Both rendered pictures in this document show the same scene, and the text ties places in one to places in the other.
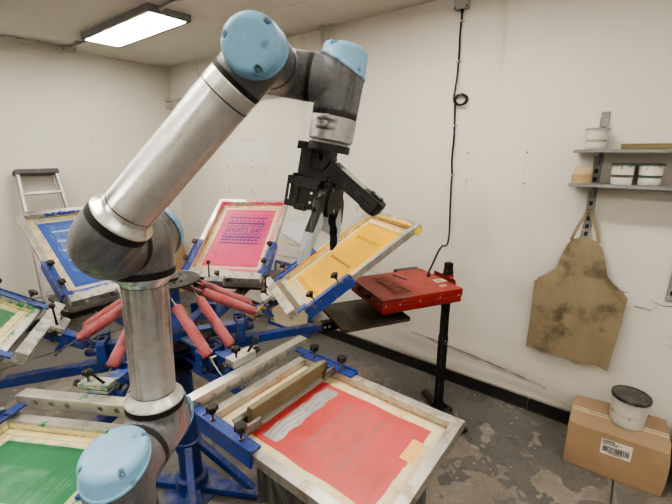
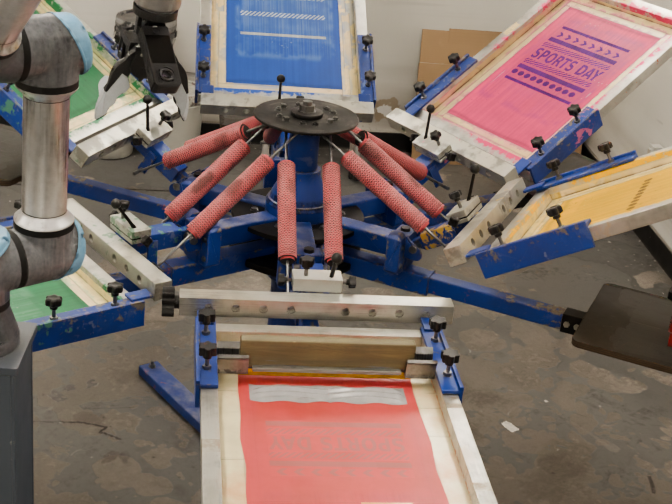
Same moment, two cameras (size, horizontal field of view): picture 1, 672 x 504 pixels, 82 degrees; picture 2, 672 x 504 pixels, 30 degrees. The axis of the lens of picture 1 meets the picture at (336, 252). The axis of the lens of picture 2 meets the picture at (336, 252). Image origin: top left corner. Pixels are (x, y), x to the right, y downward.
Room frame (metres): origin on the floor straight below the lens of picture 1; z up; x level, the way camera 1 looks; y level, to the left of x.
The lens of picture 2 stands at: (-0.51, -1.56, 2.46)
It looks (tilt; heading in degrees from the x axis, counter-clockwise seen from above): 25 degrees down; 43
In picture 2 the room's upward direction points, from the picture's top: 6 degrees clockwise
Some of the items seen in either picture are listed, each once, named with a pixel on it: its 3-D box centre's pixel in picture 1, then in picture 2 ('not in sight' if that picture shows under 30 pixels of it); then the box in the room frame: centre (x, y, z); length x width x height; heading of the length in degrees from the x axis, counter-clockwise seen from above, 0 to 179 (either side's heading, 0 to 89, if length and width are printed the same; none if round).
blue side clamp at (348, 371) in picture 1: (327, 367); (439, 366); (1.57, 0.04, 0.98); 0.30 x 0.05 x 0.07; 52
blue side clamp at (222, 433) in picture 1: (227, 435); (205, 360); (1.13, 0.38, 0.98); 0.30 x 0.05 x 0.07; 52
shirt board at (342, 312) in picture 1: (297, 328); (511, 302); (2.11, 0.23, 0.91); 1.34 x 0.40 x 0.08; 112
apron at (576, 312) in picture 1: (578, 287); not in sight; (2.41, -1.61, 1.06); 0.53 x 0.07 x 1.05; 52
